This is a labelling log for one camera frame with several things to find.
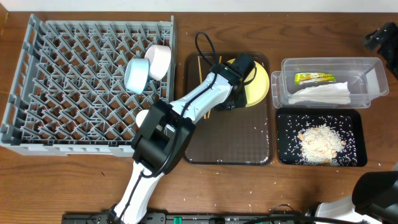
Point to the rice and food scraps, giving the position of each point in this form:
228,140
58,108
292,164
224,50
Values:
316,140

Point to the white napkin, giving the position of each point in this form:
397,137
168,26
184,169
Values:
335,93

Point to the grey plastic dish rack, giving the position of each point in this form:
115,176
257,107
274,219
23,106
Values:
68,95

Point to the wooden chopstick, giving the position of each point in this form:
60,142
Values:
220,59
200,76

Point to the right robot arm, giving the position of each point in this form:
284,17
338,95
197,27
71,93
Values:
374,198

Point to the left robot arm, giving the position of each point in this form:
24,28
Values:
167,129

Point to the white plastic cup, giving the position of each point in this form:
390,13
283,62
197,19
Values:
140,117

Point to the green snack wrapper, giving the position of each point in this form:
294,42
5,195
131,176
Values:
306,78

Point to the left wooden chopstick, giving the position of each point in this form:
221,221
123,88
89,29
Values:
200,76

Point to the dark brown serving tray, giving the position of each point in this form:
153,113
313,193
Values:
243,136

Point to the black food waste tray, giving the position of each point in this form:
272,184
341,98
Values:
357,126

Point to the clear plastic waste container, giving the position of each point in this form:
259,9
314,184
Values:
366,78

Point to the light blue bowl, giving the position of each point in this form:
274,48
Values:
136,75

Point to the white pink bowl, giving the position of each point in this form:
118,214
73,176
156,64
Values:
159,57

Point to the yellow round plate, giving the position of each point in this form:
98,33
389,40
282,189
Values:
256,85

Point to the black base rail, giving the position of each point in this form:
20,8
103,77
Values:
163,218

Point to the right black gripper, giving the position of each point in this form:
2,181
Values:
388,50

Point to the right wooden chopstick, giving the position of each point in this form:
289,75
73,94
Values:
220,59

